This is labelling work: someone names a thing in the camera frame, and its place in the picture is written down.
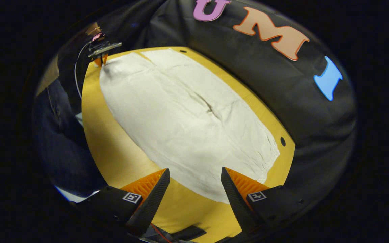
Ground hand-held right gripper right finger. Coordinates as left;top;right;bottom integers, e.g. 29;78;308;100
221;167;311;237

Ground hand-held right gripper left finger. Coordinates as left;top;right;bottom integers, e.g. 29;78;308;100
76;168;171;237

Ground white jeans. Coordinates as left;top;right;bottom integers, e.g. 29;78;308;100
99;48;280;204

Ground person's dark blue clothing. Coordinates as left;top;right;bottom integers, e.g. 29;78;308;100
32;78;109;198

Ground black backdrop cloth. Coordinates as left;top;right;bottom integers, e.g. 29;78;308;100
56;0;357;216

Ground white cable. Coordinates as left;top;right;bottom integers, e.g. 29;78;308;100
74;42;92;100

